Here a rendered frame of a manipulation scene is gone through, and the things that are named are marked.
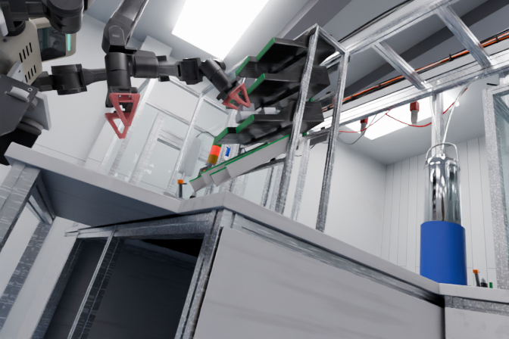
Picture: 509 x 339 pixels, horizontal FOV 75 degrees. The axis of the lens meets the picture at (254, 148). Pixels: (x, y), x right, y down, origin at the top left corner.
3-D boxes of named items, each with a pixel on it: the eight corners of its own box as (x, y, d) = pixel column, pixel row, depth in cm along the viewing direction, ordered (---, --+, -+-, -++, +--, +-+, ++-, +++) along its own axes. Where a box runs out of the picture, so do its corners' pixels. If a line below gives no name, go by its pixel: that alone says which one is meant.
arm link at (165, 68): (154, 81, 146) (151, 56, 143) (167, 80, 148) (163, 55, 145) (185, 88, 109) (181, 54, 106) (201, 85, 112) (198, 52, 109)
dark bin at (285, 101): (238, 94, 120) (235, 76, 122) (226, 109, 131) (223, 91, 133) (301, 97, 133) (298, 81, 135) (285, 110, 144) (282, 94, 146)
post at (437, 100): (441, 307, 144) (439, 60, 202) (431, 306, 147) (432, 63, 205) (447, 309, 146) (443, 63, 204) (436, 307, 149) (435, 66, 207)
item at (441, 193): (452, 220, 123) (450, 132, 139) (415, 222, 134) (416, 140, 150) (469, 231, 130) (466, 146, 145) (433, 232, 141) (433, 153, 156)
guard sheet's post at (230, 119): (197, 224, 154) (248, 58, 195) (195, 224, 156) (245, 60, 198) (203, 225, 155) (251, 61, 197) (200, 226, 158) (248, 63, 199)
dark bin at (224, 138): (227, 133, 113) (224, 113, 115) (214, 144, 124) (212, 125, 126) (295, 132, 127) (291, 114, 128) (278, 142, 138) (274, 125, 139)
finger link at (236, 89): (249, 106, 116) (231, 86, 115) (258, 97, 110) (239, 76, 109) (237, 117, 113) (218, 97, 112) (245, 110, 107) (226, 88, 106)
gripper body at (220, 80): (231, 91, 117) (217, 76, 116) (242, 79, 108) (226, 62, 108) (219, 102, 114) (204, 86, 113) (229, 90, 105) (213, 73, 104)
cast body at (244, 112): (241, 119, 108) (238, 99, 109) (235, 123, 111) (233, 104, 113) (263, 119, 111) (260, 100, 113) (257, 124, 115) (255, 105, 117)
